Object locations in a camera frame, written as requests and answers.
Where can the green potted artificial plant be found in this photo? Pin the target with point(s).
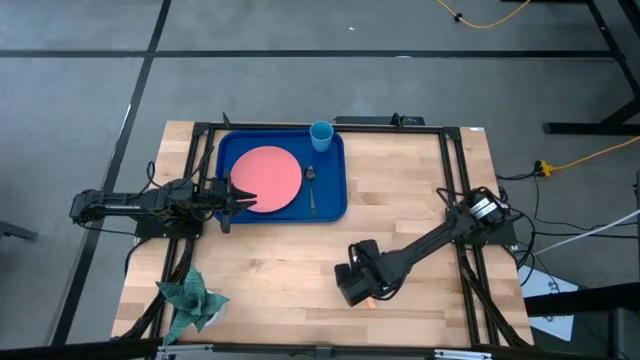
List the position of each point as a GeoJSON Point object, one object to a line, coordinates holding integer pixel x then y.
{"type": "Point", "coordinates": [192, 300]}

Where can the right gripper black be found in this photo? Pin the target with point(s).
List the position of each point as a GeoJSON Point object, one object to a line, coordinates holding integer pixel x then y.
{"type": "Point", "coordinates": [360, 280]}

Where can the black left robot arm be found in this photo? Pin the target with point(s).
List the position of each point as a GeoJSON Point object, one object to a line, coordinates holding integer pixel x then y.
{"type": "Point", "coordinates": [125, 202]}

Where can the black workbench frame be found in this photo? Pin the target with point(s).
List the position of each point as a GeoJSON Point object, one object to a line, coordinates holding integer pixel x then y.
{"type": "Point", "coordinates": [590, 128]}

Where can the metal spoon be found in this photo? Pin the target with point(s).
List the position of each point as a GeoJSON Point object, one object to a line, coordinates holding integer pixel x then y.
{"type": "Point", "coordinates": [310, 173]}

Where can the black aluminium table frame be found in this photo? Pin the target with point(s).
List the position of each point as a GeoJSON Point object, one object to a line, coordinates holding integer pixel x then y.
{"type": "Point", "coordinates": [444, 165]}

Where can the pink round plate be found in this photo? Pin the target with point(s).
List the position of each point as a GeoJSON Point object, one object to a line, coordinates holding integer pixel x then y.
{"type": "Point", "coordinates": [265, 177]}

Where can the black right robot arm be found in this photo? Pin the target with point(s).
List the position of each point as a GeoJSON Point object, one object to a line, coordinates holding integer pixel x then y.
{"type": "Point", "coordinates": [425, 245]}

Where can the blue plastic tray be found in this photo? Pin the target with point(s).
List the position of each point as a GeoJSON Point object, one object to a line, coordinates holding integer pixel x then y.
{"type": "Point", "coordinates": [330, 200]}

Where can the grey furniture foot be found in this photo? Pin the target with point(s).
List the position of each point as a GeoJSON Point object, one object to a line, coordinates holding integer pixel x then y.
{"type": "Point", "coordinates": [15, 230]}

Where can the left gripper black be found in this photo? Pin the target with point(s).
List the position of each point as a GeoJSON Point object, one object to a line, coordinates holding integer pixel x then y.
{"type": "Point", "coordinates": [220, 195]}

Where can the silver metal bracket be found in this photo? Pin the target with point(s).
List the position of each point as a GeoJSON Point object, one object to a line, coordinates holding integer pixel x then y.
{"type": "Point", "coordinates": [185, 348]}
{"type": "Point", "coordinates": [462, 355]}

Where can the white paper sheet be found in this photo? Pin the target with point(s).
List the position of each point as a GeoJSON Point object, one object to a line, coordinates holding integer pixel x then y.
{"type": "Point", "coordinates": [555, 327]}

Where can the black beam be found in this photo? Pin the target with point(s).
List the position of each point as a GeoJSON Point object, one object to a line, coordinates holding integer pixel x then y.
{"type": "Point", "coordinates": [590, 299]}

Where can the light blue plastic cup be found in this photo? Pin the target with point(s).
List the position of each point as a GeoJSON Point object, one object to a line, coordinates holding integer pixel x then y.
{"type": "Point", "coordinates": [321, 137]}

